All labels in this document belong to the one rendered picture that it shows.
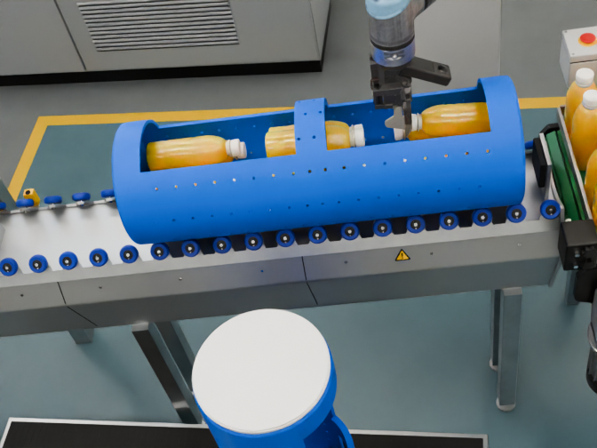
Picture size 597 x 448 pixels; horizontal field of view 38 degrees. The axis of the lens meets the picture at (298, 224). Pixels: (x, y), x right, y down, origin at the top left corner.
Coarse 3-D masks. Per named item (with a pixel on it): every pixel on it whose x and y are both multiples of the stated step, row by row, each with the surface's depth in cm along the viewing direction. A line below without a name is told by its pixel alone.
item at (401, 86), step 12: (372, 60) 181; (372, 72) 183; (384, 72) 181; (396, 72) 181; (372, 84) 183; (384, 84) 183; (396, 84) 183; (408, 84) 182; (384, 96) 183; (396, 96) 184; (384, 108) 186
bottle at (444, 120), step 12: (432, 108) 192; (444, 108) 191; (456, 108) 191; (468, 108) 190; (480, 108) 190; (420, 120) 192; (432, 120) 191; (444, 120) 190; (456, 120) 190; (468, 120) 190; (480, 120) 190; (432, 132) 192; (444, 132) 192; (456, 132) 192; (468, 132) 192
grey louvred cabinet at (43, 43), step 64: (0, 0) 368; (64, 0) 364; (128, 0) 360; (192, 0) 356; (256, 0) 353; (320, 0) 376; (0, 64) 397; (64, 64) 393; (128, 64) 388; (192, 64) 384; (256, 64) 384; (320, 64) 380
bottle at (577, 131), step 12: (576, 108) 199; (588, 108) 194; (576, 120) 198; (588, 120) 195; (576, 132) 200; (588, 132) 198; (576, 144) 202; (588, 144) 200; (576, 156) 205; (588, 156) 203
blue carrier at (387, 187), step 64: (128, 128) 193; (192, 128) 206; (256, 128) 207; (320, 128) 184; (384, 128) 206; (512, 128) 178; (128, 192) 187; (192, 192) 186; (256, 192) 185; (320, 192) 184; (384, 192) 184; (448, 192) 183; (512, 192) 184
